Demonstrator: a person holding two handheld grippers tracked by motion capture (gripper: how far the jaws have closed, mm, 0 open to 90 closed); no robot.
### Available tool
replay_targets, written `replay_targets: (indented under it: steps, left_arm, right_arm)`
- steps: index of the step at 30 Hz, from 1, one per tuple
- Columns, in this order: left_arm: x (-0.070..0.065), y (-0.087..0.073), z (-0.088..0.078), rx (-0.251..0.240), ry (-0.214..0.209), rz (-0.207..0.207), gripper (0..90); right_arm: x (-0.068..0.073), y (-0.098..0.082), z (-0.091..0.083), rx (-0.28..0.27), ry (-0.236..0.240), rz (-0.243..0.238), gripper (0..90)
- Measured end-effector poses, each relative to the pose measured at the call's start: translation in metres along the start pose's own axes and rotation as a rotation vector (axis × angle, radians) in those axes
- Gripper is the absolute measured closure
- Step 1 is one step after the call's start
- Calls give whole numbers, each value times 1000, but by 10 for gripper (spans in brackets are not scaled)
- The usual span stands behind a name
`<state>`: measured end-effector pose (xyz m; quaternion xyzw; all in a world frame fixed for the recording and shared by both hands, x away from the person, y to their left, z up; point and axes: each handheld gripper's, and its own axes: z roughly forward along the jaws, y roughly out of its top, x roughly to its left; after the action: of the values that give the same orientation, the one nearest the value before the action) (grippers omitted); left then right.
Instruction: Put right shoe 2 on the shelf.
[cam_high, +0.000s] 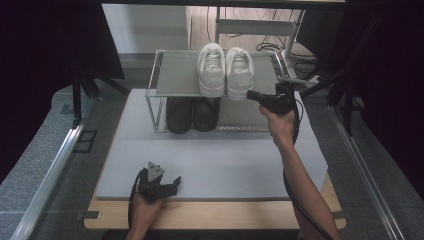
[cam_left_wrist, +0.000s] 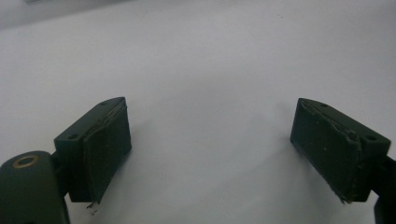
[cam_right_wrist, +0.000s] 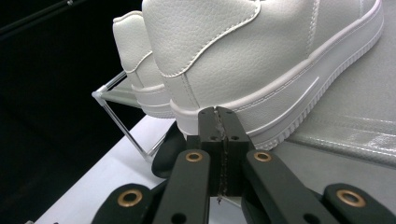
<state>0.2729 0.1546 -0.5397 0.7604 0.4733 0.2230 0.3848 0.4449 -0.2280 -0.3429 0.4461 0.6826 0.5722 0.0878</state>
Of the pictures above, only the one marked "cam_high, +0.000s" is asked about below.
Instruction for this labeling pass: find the two-tier metal shoe rack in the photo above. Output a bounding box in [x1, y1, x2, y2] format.
[143, 49, 296, 135]

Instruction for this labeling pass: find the black square floor marker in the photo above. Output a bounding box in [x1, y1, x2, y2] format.
[72, 129, 99, 154]

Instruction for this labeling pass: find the dark curtain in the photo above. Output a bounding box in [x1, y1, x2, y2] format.
[0, 0, 125, 186]
[333, 0, 424, 203]

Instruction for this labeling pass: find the tangle of black floor cables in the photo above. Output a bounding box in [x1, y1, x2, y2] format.
[254, 9, 319, 73]

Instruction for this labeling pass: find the white lace-up sneaker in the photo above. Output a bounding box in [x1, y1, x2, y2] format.
[196, 42, 227, 99]
[225, 46, 255, 102]

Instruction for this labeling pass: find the aluminium rail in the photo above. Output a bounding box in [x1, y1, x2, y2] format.
[328, 103, 407, 240]
[9, 96, 98, 240]

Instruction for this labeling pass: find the white power strip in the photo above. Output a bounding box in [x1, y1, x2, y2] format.
[303, 74, 325, 90]

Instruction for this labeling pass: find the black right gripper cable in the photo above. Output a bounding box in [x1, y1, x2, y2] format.
[282, 96, 336, 240]

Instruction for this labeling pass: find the person's right hand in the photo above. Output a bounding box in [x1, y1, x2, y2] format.
[259, 105, 298, 149]

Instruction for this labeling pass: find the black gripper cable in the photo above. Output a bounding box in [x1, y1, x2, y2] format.
[282, 96, 336, 240]
[127, 168, 148, 233]

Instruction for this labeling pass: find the black slipper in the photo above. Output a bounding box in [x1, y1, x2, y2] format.
[192, 97, 221, 133]
[165, 97, 194, 135]

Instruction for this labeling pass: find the black metal stand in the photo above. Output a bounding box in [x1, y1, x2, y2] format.
[299, 14, 388, 136]

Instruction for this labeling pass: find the person's left hand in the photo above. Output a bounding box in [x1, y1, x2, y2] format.
[128, 195, 164, 234]

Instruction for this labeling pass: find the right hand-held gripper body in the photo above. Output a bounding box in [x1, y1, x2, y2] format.
[266, 76, 309, 116]

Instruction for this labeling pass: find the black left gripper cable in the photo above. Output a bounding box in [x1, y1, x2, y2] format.
[127, 168, 148, 233]

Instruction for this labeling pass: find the black tripod stand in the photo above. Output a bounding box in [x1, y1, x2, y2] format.
[70, 58, 132, 128]

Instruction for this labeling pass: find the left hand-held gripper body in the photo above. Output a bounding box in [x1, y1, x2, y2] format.
[134, 161, 174, 203]

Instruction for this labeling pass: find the white metal desk frame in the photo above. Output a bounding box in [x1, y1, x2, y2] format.
[214, 6, 306, 81]

